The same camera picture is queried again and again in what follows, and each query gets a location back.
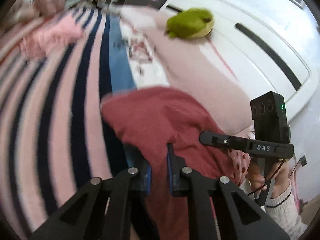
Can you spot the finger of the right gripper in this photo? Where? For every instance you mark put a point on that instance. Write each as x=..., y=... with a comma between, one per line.
x=223, y=141

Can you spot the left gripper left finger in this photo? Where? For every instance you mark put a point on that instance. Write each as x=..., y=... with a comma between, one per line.
x=105, y=209

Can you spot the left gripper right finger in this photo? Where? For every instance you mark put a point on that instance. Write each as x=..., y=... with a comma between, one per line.
x=217, y=208

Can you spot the dark red lace-trimmed top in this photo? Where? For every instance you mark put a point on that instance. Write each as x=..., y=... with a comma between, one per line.
x=152, y=118

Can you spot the white knit sleeve forearm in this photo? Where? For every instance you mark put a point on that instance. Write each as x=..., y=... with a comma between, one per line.
x=283, y=211

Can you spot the person's right hand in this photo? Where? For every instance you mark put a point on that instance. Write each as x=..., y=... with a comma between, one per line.
x=281, y=178

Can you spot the beige striped pillow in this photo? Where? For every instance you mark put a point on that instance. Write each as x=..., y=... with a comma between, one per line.
x=188, y=65

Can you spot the striped bed sheet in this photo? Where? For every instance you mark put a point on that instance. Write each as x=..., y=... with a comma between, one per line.
x=53, y=139

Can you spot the white bed headboard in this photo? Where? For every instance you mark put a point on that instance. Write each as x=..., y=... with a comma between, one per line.
x=272, y=45

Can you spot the green plush toy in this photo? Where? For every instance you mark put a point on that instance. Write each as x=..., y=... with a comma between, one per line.
x=190, y=24

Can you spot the pink garment on bed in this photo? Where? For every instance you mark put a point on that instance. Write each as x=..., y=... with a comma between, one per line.
x=55, y=35

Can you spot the mauve satin garment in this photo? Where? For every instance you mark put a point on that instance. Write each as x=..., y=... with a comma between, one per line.
x=48, y=8

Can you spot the beige rumpled duvet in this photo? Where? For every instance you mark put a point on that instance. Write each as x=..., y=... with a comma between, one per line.
x=21, y=12

